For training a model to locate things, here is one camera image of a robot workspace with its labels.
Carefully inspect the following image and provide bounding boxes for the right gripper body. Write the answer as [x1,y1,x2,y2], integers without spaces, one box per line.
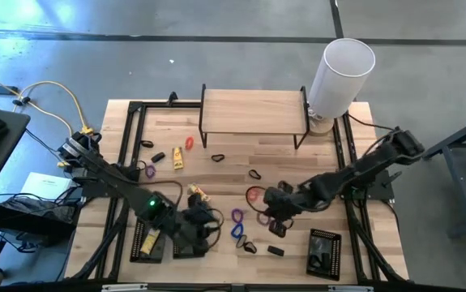
[263,180,310,238]

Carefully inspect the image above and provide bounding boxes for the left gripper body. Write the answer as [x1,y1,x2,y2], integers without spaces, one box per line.
[173,193,217,259]

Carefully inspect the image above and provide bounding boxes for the beige packet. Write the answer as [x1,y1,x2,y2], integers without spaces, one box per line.
[186,182,212,203]

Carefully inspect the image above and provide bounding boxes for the small black block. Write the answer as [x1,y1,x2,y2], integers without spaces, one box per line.
[266,244,286,258]

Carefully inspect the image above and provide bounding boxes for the yellow crayon box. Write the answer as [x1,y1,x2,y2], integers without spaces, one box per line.
[139,227,162,257]
[171,146,186,171]

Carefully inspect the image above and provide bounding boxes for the black plastic mesh basket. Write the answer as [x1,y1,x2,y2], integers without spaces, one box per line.
[129,217,169,265]
[171,211,206,260]
[306,227,343,282]

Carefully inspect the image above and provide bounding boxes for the wooden shelf riser black legs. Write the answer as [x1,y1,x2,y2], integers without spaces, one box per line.
[198,83,312,151]

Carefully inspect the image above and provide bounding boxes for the white bar fixture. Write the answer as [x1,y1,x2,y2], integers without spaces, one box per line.
[101,283,149,292]
[328,284,375,292]

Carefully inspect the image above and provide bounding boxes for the white shade table lamp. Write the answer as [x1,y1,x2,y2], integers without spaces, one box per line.
[306,37,377,137]

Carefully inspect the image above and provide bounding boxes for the black metal base beam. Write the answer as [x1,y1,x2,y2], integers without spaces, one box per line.
[0,200,76,240]

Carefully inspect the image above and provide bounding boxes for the black side table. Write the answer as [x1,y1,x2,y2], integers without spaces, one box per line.
[0,104,32,212]

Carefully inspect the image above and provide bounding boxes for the black metal rig frame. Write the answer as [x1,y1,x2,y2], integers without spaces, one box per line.
[0,91,466,292]

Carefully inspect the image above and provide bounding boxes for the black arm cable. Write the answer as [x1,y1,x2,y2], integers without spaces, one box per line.
[345,112,398,133]

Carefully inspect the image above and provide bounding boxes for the yellow floor cable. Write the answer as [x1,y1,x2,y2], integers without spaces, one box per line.
[0,67,96,137]

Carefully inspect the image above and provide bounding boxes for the black cable bundle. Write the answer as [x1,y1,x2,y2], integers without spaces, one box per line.
[0,190,80,255]

